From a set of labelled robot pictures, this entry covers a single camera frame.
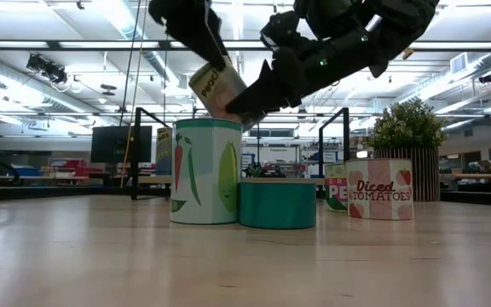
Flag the red storage crates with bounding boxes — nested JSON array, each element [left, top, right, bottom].
[[48, 159, 104, 177]]

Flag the tall vegetables label can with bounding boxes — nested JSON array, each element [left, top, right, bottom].
[[170, 118, 244, 226]]

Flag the black metal table frame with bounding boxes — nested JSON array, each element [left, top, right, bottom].
[[0, 182, 491, 205]]

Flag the thin black cable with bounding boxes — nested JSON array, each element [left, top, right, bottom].
[[118, 0, 143, 127]]

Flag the wooden shelf with black frame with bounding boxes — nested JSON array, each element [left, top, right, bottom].
[[130, 106, 351, 201]]

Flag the short teal can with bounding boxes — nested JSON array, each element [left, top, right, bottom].
[[239, 181, 318, 230]]

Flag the green plant in ribbed pot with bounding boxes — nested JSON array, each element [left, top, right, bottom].
[[367, 96, 449, 203]]

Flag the diced tomatoes label can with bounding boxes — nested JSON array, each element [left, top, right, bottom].
[[346, 158, 415, 222]]

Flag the green peas label can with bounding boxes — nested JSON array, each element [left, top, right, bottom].
[[324, 163, 349, 213]]

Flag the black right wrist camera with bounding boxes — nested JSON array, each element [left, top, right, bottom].
[[260, 10, 310, 52]]

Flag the black ceiling spotlight cluster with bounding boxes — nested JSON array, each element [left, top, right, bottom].
[[26, 53, 70, 86]]

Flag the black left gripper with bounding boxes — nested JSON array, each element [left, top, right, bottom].
[[149, 0, 231, 72]]

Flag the black monitor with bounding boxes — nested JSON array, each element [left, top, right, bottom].
[[90, 125, 153, 164]]

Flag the yellow hanging strap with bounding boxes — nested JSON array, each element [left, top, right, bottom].
[[119, 0, 148, 189]]

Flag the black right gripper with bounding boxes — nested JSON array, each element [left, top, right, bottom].
[[225, 29, 377, 117]]

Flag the tall peaches label can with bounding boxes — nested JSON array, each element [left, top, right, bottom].
[[188, 59, 269, 132]]

